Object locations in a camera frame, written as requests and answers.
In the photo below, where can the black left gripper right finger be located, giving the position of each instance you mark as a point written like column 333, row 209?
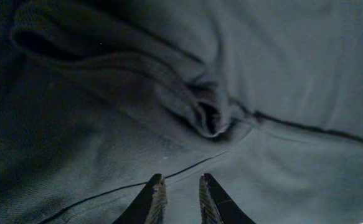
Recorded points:
column 216, row 206

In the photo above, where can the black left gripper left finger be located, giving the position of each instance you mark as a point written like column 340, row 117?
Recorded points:
column 149, row 205

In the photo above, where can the black t-shirt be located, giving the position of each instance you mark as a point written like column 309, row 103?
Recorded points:
column 98, row 96

